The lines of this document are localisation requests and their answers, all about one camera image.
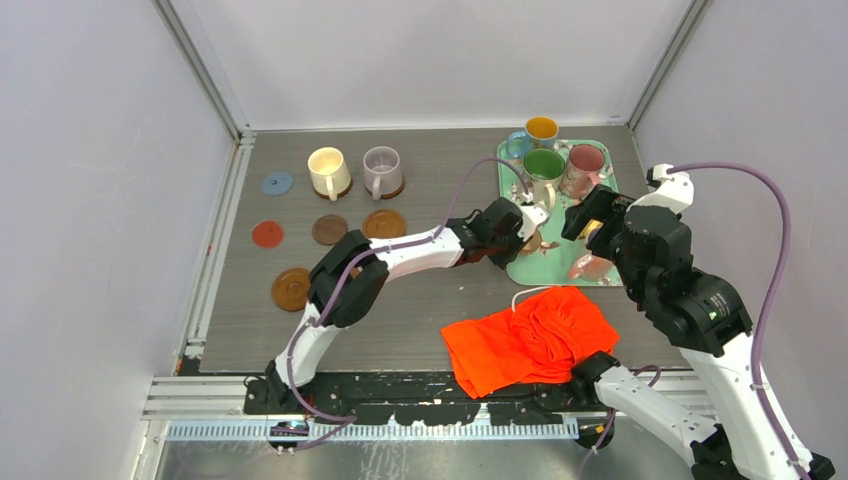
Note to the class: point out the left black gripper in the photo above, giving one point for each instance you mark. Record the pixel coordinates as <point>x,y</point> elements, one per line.
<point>501,260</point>

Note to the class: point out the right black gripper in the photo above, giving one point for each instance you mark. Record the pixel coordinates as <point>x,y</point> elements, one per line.
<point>598,204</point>

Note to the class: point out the small tan cup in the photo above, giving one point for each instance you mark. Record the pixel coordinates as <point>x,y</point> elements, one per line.
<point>533,244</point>

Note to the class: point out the lilac ceramic mug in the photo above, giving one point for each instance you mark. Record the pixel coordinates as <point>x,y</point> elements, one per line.
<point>382,169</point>

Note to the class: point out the dark walnut round coaster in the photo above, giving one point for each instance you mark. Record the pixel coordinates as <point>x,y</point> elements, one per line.
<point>329,229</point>

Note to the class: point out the cream white mug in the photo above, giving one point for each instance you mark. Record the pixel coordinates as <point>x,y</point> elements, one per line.
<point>328,162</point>

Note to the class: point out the red round coaster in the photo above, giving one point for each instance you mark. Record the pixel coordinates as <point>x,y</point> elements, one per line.
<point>267,234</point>

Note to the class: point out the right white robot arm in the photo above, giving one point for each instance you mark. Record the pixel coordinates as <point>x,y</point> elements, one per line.
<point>706,319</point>

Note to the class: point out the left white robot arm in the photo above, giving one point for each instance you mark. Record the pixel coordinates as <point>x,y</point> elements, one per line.
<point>346,282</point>

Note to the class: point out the blue round coaster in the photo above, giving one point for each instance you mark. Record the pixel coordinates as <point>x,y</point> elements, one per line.
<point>277,183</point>

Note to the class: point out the pink floral mug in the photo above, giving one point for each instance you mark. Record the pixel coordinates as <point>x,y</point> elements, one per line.
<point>584,165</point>

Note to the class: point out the green inside mug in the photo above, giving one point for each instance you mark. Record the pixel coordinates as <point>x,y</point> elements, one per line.
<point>543,169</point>

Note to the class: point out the blue mug yellow inside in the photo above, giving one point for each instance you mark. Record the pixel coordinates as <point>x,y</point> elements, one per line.
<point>539,132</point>

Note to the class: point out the orange cloth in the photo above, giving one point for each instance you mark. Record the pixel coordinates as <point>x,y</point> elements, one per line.
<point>540,340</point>

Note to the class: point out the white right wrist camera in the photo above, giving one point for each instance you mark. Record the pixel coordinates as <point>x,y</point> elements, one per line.
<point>674,191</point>

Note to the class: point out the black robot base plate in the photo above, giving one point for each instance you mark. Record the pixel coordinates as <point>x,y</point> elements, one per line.
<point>433,398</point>

